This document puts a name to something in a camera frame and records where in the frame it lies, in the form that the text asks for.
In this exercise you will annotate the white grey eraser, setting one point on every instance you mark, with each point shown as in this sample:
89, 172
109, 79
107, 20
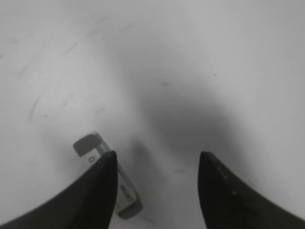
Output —
90, 149

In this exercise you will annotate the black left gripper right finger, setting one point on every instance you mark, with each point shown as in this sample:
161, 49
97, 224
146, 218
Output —
228, 203

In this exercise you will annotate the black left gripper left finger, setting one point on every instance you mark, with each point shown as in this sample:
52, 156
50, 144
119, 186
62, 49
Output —
88, 203

